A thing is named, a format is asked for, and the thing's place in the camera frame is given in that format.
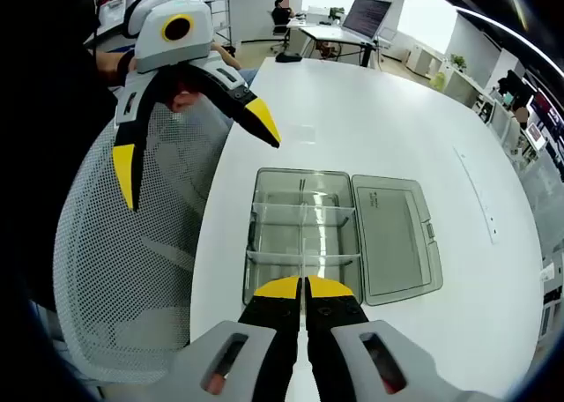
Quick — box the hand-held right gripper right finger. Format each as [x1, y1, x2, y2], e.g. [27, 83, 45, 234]
[307, 274, 491, 402]

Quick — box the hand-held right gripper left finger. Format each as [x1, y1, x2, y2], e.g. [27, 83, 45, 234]
[169, 276, 304, 402]

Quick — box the grey clear guide fixture box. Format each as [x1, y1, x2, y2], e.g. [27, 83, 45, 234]
[241, 167, 444, 307]

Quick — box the person's left hand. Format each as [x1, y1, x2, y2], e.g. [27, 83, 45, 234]
[163, 78, 207, 115]

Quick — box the metal storage shelf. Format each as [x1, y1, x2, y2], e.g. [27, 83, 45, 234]
[184, 0, 234, 46]

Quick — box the person's black clothing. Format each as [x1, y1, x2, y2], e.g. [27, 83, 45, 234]
[19, 31, 129, 309]

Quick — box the white mesh chair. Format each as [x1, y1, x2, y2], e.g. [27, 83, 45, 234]
[51, 97, 233, 384]

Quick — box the white standing desk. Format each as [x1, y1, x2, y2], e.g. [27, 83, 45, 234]
[299, 22, 385, 71]

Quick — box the open laptop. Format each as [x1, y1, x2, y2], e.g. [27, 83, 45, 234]
[342, 0, 393, 41]

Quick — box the white low cabinet row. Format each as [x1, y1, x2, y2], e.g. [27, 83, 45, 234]
[404, 42, 497, 110]

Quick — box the curved ceiling light strip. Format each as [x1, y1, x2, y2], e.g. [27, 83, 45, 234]
[456, 5, 564, 75]

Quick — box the black wrist strap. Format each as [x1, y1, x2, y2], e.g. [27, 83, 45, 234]
[115, 49, 136, 75]

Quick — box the white table cable cover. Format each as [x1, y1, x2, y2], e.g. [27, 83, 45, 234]
[452, 145, 502, 245]

